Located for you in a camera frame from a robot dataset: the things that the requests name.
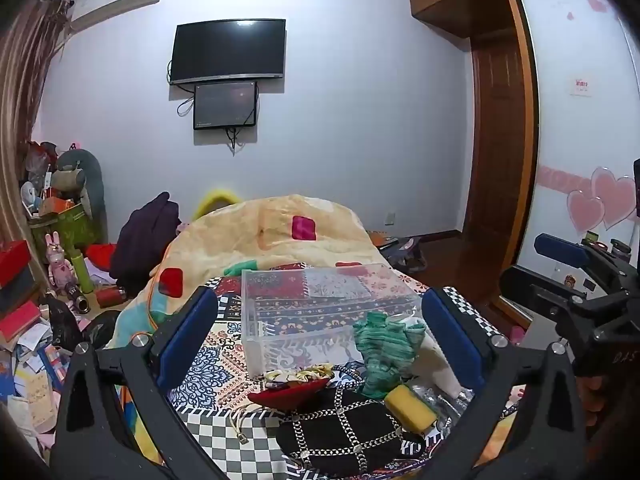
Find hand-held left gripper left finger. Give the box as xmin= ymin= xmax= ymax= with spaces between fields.
xmin=50 ymin=285 xmax=221 ymax=480

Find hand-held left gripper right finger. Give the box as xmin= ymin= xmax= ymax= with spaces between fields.
xmin=421 ymin=286 xmax=589 ymax=480

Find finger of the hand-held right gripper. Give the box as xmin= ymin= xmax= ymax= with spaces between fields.
xmin=533 ymin=232 xmax=632 ymax=286
xmin=499 ymin=265 xmax=581 ymax=328

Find green knitted cloth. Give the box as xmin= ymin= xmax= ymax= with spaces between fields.
xmin=352 ymin=311 xmax=427 ymax=400

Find yellow sponge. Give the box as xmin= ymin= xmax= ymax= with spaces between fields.
xmin=384 ymin=385 xmax=439 ymax=433

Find patterned fabric scrunchie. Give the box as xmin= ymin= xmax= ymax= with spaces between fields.
xmin=261 ymin=364 xmax=336 ymax=391

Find red fabric pouch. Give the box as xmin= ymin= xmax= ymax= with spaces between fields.
xmin=247 ymin=379 xmax=331 ymax=414

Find clear plastic storage box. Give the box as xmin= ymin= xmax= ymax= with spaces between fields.
xmin=241 ymin=262 xmax=426 ymax=377

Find white cloth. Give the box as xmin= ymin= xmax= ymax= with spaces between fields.
xmin=415 ymin=330 xmax=474 ymax=401

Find patterned bedsheet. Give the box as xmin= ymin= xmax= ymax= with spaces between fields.
xmin=165 ymin=260 xmax=532 ymax=480

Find pink heart stickers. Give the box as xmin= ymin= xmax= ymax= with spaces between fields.
xmin=566 ymin=166 xmax=639 ymax=234

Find clear plastic bag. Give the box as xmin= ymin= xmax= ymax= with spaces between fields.
xmin=410 ymin=385 xmax=475 ymax=432

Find red cylinder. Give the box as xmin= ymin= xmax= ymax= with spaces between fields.
xmin=96 ymin=286 xmax=126 ymax=309

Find dark bag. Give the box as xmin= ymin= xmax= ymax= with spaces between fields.
xmin=367 ymin=230 xmax=427 ymax=275

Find dark purple garment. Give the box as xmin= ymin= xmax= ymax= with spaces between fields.
xmin=108 ymin=191 xmax=182 ymax=297

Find cream patterned quilt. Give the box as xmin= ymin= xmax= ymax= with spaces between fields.
xmin=114 ymin=194 xmax=401 ymax=353

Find red cloth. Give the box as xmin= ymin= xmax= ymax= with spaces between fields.
xmin=84 ymin=242 xmax=119 ymax=272

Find wooden wardrobe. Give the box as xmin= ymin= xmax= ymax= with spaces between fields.
xmin=406 ymin=0 xmax=640 ymax=328

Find green cylinder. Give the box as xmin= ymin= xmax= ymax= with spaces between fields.
xmin=70 ymin=254 xmax=95 ymax=295

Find black plastic bag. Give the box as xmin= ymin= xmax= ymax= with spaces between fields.
xmin=42 ymin=294 xmax=84 ymax=352

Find yellow plush item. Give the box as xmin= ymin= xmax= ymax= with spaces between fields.
xmin=194 ymin=188 xmax=244 ymax=222

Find pink rabbit figure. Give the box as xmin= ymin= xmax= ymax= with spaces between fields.
xmin=45 ymin=232 xmax=77 ymax=294

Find pile of papers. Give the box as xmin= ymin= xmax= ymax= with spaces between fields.
xmin=0 ymin=310 xmax=103 ymax=438

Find green gift bag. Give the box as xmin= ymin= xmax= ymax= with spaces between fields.
xmin=29 ymin=202 xmax=104 ymax=262

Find red book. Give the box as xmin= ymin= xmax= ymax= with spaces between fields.
xmin=0 ymin=302 xmax=42 ymax=342

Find red box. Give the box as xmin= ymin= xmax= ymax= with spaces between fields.
xmin=0 ymin=240 xmax=32 ymax=289

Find grey plush toy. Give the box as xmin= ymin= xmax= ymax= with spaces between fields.
xmin=54 ymin=147 xmax=106 ymax=242

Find brown striped curtain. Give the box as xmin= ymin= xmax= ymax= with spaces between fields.
xmin=0 ymin=0 xmax=77 ymax=243

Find white air conditioner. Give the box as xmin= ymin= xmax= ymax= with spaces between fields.
xmin=37 ymin=0 xmax=167 ymax=37

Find small black wall monitor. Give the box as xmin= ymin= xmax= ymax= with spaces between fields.
xmin=193 ymin=81 xmax=259 ymax=131

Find black wall television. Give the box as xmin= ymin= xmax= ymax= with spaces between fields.
xmin=169 ymin=19 xmax=287 ymax=86

